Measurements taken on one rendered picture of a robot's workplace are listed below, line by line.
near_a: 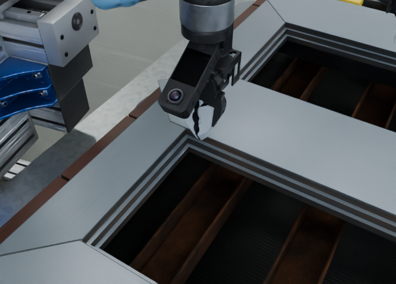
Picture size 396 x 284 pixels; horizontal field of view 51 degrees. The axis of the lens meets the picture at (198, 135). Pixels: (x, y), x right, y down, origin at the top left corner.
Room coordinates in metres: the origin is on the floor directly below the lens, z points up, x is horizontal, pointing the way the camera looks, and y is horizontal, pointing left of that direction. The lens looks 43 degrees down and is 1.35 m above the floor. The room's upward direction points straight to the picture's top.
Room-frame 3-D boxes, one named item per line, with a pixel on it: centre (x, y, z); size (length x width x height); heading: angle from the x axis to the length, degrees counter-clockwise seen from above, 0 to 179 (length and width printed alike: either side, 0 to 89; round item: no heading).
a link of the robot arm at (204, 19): (0.54, -0.01, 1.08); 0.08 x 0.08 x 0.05
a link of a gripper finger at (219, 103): (0.51, -0.02, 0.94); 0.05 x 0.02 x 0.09; 59
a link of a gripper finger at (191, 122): (0.55, 0.00, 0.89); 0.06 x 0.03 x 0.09; 149
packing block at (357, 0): (1.14, -0.44, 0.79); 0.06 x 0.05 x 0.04; 59
